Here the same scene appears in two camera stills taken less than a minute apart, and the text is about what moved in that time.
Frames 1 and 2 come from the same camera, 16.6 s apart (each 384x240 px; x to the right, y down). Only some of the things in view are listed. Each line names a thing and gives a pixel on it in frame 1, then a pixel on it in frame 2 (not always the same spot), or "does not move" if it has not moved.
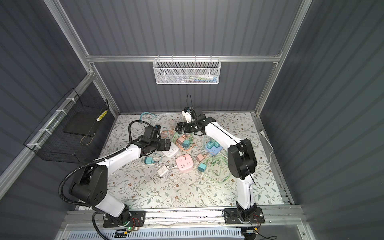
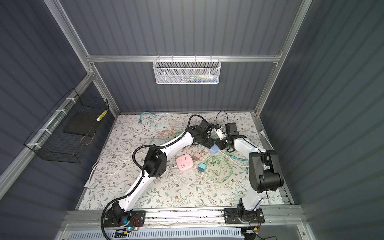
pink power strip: [184, 162] does not move
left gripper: [162, 147] -> [210, 142]
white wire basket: [183, 71] does not move
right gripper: [180, 125] -> [221, 146]
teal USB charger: [202, 167] does not move
